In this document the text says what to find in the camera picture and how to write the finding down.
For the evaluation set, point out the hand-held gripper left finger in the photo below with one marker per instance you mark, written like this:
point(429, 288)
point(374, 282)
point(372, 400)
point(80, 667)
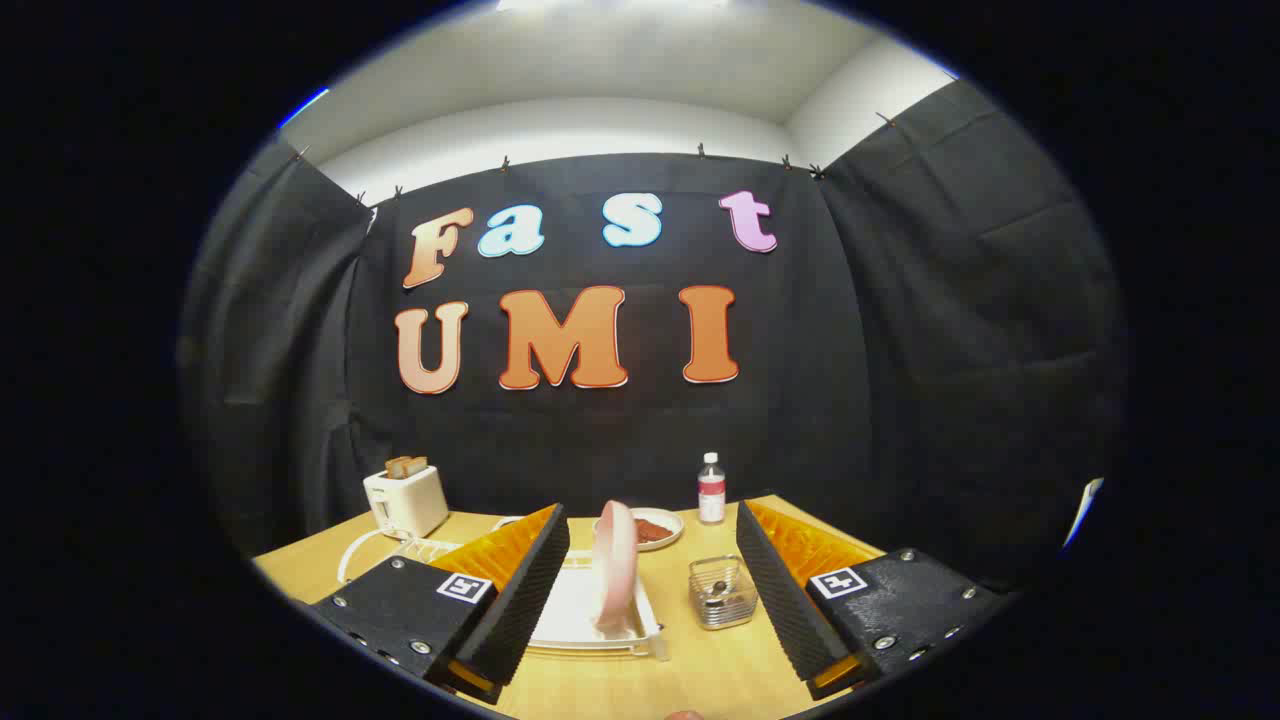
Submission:
point(525, 590)

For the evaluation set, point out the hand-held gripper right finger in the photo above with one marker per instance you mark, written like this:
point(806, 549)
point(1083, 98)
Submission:
point(780, 590)

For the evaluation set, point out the pink plate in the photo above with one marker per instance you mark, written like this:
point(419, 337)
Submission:
point(615, 560)

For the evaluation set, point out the beige plate with meat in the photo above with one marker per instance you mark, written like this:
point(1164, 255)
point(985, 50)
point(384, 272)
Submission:
point(668, 519)

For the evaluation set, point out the clear bottle with red label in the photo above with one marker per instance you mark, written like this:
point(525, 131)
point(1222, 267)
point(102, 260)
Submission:
point(711, 495)

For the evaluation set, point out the brown meat piece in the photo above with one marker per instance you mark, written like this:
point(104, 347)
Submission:
point(645, 532)
point(664, 528)

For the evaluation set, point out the white toaster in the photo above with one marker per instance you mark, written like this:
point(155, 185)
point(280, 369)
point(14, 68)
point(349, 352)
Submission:
point(405, 502)

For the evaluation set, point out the black backdrop cloth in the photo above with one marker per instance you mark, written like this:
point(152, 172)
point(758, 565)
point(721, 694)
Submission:
point(600, 440)

